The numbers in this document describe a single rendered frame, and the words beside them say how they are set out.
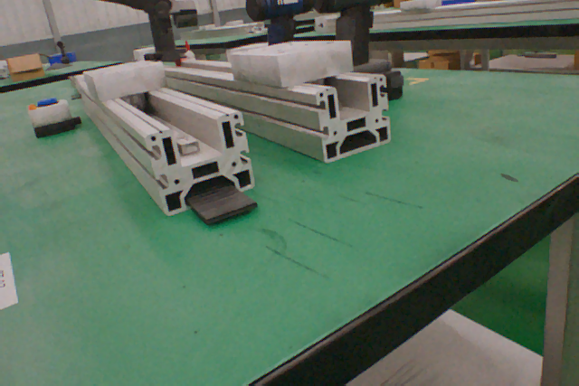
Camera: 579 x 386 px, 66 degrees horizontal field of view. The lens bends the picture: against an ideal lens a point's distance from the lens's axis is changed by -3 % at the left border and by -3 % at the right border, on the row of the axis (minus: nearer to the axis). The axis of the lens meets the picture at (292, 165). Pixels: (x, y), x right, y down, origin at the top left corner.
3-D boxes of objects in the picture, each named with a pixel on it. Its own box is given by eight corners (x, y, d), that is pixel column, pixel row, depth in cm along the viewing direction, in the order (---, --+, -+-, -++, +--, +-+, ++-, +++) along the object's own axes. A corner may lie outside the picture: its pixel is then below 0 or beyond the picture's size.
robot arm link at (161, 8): (147, -19, 114) (154, 4, 111) (191, -24, 118) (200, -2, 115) (150, 17, 125) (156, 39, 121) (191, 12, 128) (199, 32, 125)
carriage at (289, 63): (236, 98, 71) (228, 53, 69) (297, 82, 75) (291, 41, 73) (285, 109, 57) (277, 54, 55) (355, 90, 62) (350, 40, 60)
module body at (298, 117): (160, 98, 121) (153, 66, 118) (196, 90, 125) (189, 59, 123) (325, 164, 53) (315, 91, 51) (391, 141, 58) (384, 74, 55)
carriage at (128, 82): (92, 108, 84) (82, 71, 82) (150, 95, 89) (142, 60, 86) (103, 119, 70) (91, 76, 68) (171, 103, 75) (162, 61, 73)
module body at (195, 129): (87, 116, 113) (78, 82, 110) (127, 106, 117) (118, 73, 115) (166, 217, 45) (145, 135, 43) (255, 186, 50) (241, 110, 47)
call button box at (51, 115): (36, 133, 101) (27, 106, 99) (80, 122, 105) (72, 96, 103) (36, 138, 94) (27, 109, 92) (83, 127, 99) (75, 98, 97)
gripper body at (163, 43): (188, 54, 124) (183, 26, 121) (151, 61, 119) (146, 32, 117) (181, 54, 129) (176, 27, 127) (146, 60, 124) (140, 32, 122)
